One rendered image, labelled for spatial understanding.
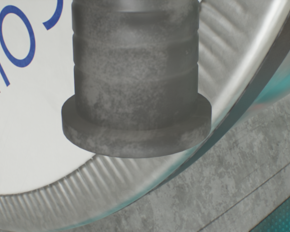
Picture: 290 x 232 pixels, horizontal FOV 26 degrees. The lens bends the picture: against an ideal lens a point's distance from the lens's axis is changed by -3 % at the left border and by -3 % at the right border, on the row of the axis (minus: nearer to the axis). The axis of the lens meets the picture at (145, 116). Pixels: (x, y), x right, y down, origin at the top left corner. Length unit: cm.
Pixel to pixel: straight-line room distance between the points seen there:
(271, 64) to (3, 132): 30
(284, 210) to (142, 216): 61
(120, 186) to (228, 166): 149
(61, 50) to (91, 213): 14
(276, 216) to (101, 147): 198
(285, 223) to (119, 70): 203
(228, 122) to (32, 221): 27
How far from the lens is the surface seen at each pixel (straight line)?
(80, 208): 55
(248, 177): 204
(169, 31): 16
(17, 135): 59
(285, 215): 217
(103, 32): 16
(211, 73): 39
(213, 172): 193
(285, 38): 38
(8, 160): 62
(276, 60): 40
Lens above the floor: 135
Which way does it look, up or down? 49 degrees down
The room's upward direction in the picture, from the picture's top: 77 degrees clockwise
